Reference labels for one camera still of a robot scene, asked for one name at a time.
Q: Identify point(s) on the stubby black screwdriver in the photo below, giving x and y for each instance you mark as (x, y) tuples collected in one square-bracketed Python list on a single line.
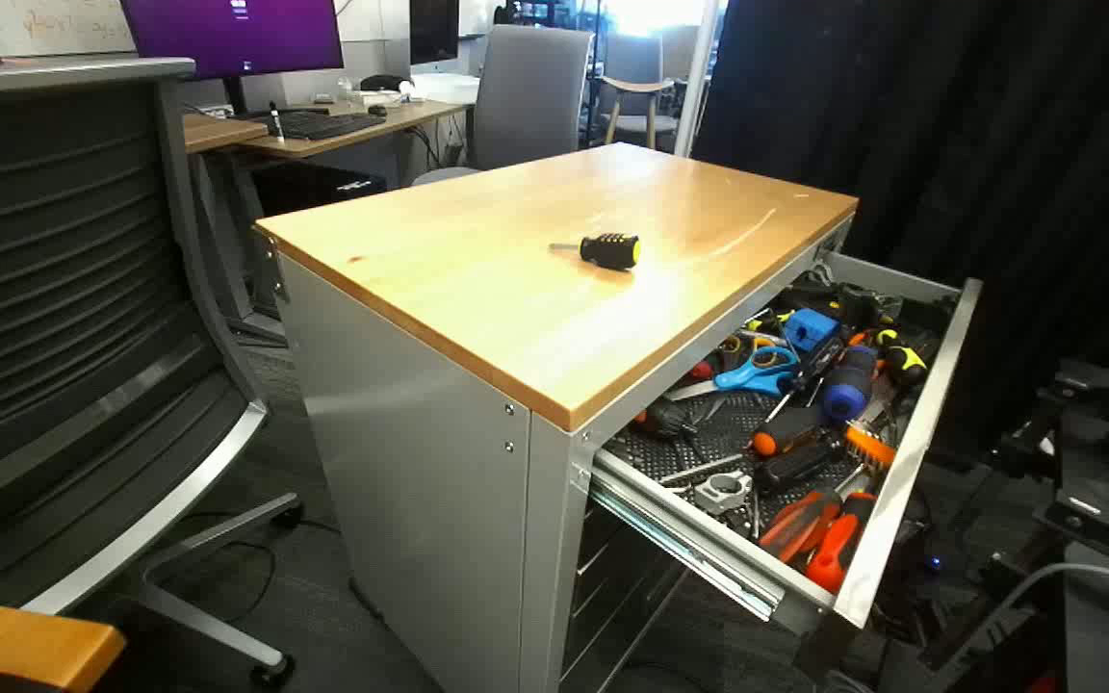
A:
[(609, 252)]

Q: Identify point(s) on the open top metal drawer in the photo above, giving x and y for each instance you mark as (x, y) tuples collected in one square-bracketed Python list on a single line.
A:
[(687, 481)]

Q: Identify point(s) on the grey metal tool cabinet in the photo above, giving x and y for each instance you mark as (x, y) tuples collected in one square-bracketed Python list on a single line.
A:
[(460, 373)]

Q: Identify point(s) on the blue plastic tool block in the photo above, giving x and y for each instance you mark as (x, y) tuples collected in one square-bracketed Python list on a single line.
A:
[(805, 331)]

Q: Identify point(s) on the wooden chair in background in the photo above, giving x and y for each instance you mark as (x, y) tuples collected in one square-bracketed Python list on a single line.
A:
[(641, 97)]

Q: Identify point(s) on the grey fabric office chair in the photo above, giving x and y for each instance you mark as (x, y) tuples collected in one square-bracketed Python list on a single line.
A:
[(531, 97)]

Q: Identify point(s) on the black keyboard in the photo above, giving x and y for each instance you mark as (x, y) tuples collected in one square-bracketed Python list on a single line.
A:
[(320, 127)]

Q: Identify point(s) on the wooden office desk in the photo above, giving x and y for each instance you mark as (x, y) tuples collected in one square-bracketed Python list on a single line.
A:
[(201, 134)]

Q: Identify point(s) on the purple computer monitor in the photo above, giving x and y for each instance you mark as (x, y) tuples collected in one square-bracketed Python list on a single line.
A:
[(235, 35)]

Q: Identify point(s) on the black mesh office chair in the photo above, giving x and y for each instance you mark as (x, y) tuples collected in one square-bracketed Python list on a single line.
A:
[(122, 397)]

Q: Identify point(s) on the black curtain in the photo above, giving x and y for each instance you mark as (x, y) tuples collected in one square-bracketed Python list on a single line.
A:
[(976, 139)]

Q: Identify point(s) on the orange wooden armrest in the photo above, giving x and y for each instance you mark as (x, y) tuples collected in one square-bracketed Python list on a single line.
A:
[(57, 654)]

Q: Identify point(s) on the blue handle screwdriver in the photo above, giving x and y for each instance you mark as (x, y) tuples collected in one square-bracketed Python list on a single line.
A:
[(848, 384)]

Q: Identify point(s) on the orange handled pliers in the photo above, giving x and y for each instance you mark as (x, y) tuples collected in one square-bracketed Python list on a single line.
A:
[(819, 532)]

